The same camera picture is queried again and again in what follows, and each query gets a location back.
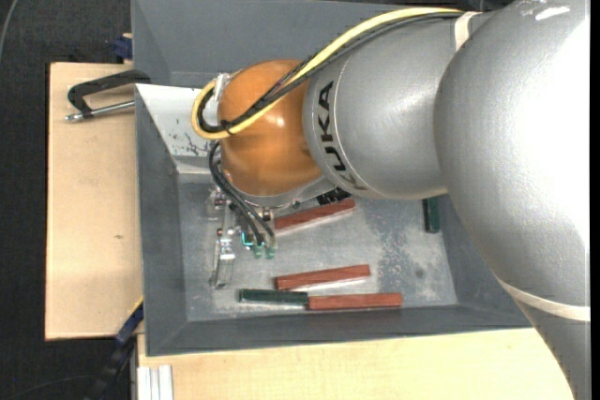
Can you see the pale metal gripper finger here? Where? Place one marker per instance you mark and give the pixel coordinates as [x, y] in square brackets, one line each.
[214, 264]
[227, 267]

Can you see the pale wood flat board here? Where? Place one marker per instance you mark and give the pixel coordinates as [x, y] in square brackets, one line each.
[94, 211]

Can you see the grey metal bin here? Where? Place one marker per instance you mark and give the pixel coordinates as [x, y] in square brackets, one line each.
[328, 248]

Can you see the red-brown flat block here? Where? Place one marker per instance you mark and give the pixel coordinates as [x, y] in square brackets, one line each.
[313, 215]
[323, 277]
[356, 301]

